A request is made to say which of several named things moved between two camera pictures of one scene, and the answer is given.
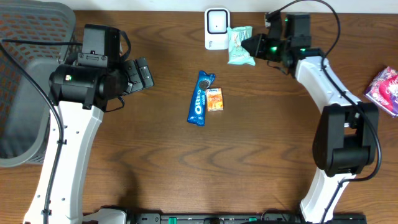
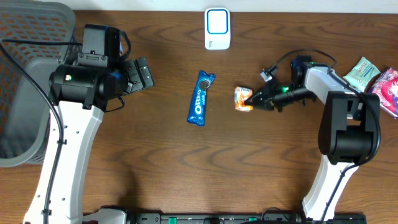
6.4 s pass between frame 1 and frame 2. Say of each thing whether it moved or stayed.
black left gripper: stayed
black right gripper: moved
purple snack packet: stayed
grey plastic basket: stayed
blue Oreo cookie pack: stayed
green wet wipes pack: moved
